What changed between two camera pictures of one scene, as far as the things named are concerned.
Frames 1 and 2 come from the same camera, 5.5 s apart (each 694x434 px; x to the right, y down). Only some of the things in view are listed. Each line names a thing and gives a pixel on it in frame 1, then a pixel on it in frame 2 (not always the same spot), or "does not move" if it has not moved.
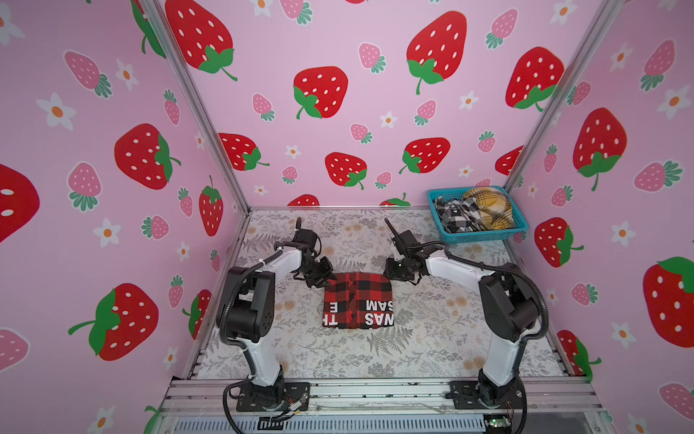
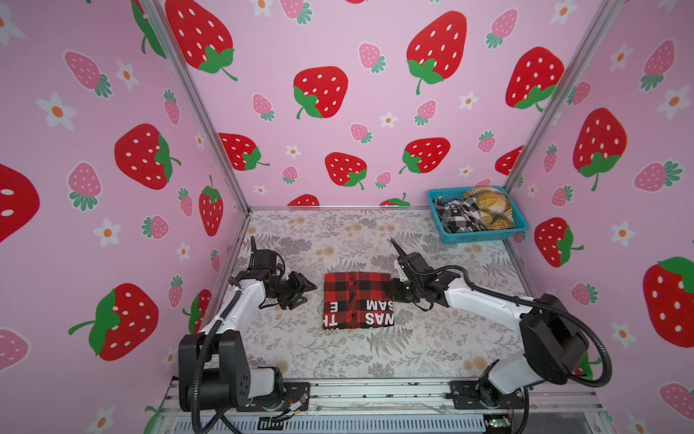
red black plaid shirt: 358,300 does not move
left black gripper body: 317,272 to 288,291
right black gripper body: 397,268 to 403,291
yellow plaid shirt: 494,208 does not move
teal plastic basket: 520,223 does not move
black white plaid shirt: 459,216 does not move
